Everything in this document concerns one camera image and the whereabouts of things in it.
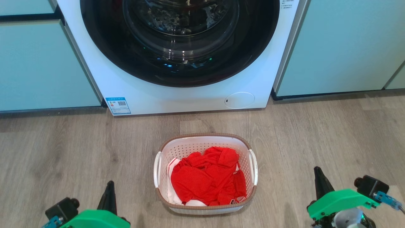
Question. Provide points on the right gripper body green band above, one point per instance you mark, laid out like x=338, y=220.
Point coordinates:
x=338, y=199

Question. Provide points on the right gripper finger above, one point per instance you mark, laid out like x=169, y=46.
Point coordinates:
x=326, y=186
x=318, y=186

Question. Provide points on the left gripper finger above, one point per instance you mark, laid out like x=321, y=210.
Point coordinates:
x=112, y=202
x=105, y=199

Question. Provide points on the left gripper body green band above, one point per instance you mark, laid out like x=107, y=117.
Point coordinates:
x=95, y=220

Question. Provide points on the white laundry basket brown rim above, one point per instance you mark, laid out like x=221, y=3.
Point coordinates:
x=190, y=148

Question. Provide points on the white garment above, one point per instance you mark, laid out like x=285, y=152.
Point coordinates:
x=173, y=196

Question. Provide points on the blue energy label sticker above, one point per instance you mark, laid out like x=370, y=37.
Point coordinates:
x=118, y=106

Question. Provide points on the red garment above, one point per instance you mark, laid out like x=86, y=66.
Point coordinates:
x=205, y=180

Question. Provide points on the round white filter cover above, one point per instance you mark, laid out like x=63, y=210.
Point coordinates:
x=239, y=100

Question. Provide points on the white front-load washing machine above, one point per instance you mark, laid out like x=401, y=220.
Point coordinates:
x=190, y=101

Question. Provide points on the narrow pale green cabinet door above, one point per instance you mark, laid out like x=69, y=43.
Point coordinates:
x=398, y=80

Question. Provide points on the wide pale green cabinet door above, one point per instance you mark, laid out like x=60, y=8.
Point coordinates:
x=341, y=44

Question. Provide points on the black round washer door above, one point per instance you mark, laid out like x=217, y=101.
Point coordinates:
x=107, y=47

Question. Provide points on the pale green drawer front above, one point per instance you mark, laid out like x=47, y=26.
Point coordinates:
x=22, y=6

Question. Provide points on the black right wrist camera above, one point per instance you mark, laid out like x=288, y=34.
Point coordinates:
x=370, y=185

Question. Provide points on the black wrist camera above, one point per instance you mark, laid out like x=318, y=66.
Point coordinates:
x=370, y=185
x=61, y=207

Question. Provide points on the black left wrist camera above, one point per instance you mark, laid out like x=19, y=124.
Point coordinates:
x=61, y=207

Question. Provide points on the blue left camera connector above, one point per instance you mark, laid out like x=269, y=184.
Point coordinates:
x=52, y=222

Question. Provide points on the blue camera connector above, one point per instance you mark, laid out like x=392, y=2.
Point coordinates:
x=387, y=199
x=52, y=222

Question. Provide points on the blue right camera connector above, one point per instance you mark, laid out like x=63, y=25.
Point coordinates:
x=387, y=199

